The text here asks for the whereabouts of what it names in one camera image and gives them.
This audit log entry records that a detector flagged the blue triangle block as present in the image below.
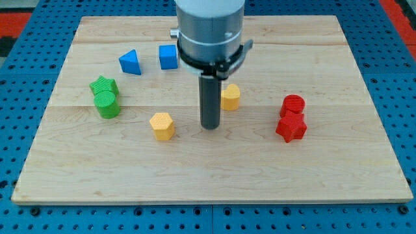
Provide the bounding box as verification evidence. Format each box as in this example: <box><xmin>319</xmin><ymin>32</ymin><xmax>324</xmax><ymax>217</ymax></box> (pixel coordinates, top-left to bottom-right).
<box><xmin>119</xmin><ymin>49</ymin><xmax>142</xmax><ymax>75</ymax></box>

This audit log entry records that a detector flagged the black clamp ring mount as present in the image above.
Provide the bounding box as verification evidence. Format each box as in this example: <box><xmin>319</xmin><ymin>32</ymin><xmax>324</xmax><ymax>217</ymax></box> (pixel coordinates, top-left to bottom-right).
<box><xmin>176</xmin><ymin>40</ymin><xmax>254</xmax><ymax>80</ymax></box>

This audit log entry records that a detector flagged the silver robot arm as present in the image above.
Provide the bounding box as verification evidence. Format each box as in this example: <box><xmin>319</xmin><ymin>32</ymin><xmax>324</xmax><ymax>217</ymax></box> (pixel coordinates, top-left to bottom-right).
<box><xmin>170</xmin><ymin>0</ymin><xmax>254</xmax><ymax>130</ymax></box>

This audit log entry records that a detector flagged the light wooden board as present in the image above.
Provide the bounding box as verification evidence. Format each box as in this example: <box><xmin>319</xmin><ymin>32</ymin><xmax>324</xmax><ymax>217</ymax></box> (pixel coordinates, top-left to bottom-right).
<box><xmin>12</xmin><ymin>16</ymin><xmax>413</xmax><ymax>205</ymax></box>

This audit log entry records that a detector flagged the red star block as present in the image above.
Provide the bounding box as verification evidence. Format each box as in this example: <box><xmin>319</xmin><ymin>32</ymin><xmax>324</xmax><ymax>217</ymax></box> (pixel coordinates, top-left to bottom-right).
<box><xmin>276</xmin><ymin>110</ymin><xmax>307</xmax><ymax>143</ymax></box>

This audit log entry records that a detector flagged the yellow heart block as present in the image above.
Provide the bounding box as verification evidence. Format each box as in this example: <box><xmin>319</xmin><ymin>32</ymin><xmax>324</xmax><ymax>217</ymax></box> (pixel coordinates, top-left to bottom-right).
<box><xmin>221</xmin><ymin>84</ymin><xmax>241</xmax><ymax>111</ymax></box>

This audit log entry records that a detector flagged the yellow hexagon block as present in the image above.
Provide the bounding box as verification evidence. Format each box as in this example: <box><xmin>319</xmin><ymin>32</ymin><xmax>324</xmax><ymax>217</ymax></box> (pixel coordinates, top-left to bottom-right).
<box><xmin>149</xmin><ymin>112</ymin><xmax>176</xmax><ymax>141</ymax></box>

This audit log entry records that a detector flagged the red cylinder block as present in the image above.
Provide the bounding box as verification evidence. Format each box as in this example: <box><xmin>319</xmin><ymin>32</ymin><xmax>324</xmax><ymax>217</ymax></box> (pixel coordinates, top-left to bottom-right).
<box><xmin>279</xmin><ymin>94</ymin><xmax>306</xmax><ymax>118</ymax></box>

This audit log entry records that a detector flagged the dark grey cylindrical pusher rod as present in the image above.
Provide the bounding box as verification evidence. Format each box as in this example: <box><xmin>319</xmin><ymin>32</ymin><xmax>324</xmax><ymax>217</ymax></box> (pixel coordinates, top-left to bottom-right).
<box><xmin>198</xmin><ymin>74</ymin><xmax>222</xmax><ymax>130</ymax></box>

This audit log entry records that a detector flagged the green cylinder block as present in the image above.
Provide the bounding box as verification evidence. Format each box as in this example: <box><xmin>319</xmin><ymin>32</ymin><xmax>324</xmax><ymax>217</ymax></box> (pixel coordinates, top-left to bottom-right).
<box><xmin>94</xmin><ymin>91</ymin><xmax>120</xmax><ymax>119</ymax></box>

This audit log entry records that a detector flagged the blue cube block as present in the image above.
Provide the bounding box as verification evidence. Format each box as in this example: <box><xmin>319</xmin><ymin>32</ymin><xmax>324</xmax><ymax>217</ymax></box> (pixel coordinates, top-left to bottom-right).
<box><xmin>159</xmin><ymin>44</ymin><xmax>178</xmax><ymax>70</ymax></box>

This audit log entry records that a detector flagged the green star block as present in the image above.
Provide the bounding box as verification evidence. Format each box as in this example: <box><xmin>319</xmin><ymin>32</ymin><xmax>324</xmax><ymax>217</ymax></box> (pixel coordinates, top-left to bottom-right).
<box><xmin>89</xmin><ymin>75</ymin><xmax>119</xmax><ymax>96</ymax></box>

